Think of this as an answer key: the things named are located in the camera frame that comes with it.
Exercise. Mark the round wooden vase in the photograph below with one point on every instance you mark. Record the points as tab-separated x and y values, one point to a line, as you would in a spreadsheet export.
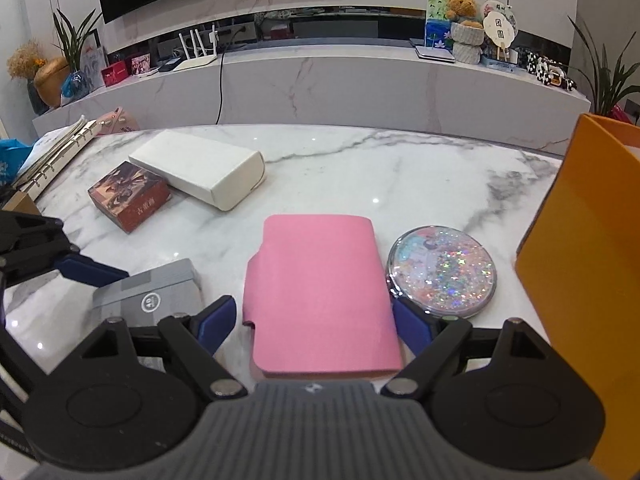
52	82

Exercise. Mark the pink fan heater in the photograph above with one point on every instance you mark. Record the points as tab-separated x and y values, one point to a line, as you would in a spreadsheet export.
117	122

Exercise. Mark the grey laptop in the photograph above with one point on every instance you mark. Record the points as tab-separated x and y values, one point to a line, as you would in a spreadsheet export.
432	55

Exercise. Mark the small red box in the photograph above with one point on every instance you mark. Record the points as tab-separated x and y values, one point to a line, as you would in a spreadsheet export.
116	74

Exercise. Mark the orange cardboard box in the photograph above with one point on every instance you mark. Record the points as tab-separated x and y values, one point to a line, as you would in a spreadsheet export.
585	260

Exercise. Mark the white marble media console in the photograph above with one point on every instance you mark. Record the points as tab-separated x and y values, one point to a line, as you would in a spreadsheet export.
350	90

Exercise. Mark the blue plastic bag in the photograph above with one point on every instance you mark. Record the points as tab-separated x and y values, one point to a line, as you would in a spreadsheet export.
12	160

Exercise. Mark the photo frame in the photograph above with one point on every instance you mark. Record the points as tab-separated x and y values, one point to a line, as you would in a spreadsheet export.
95	65

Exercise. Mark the black and white toy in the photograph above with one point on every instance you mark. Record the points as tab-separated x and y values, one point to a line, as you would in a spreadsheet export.
550	72

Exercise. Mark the green and blue painting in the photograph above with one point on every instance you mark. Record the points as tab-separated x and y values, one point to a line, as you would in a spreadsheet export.
435	15

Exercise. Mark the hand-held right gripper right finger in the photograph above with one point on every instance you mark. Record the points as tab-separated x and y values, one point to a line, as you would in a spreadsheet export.
412	322

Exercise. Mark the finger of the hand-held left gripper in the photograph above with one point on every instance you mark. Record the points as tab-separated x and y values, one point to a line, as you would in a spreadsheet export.
15	380
90	270

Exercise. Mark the brown teddy bear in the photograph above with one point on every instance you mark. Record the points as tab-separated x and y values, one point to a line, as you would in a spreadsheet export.
462	7

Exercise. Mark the round paper fan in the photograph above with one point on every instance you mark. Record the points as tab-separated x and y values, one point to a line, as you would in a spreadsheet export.
497	25

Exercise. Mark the long white box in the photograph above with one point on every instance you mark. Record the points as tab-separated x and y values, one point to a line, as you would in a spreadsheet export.
200	165

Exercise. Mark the green leafy plant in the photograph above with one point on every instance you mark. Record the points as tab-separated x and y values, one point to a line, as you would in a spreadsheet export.
75	45

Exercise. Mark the blue glass vase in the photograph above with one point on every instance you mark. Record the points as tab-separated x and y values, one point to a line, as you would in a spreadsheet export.
75	87

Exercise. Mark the red art-printed box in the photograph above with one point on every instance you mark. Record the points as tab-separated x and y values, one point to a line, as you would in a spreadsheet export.
127	195

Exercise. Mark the pink photo card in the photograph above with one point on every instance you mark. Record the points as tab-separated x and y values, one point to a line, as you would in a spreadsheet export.
141	65

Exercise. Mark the white router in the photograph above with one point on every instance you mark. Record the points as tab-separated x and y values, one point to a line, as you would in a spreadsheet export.
192	62

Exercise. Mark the dried flower bouquet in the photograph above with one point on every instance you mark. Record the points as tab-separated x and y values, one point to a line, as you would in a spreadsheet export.
25	60

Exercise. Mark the pink wallet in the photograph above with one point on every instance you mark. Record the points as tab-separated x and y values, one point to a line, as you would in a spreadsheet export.
320	290

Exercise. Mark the blue tray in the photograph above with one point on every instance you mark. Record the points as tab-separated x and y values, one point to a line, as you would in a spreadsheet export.
500	64

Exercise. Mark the round glitter compact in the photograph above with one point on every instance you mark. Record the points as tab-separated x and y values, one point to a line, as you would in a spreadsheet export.
440	270

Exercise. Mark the grey box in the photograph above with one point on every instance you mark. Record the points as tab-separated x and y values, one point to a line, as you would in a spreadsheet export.
145	295

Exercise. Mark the potted long-leaf plant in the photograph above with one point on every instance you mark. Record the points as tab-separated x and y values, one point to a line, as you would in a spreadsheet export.
607	80

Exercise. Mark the pink plastic bag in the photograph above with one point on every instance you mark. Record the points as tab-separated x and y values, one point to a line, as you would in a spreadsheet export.
627	112

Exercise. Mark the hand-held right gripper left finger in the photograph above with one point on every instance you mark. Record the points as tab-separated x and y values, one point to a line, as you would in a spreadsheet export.
217	320

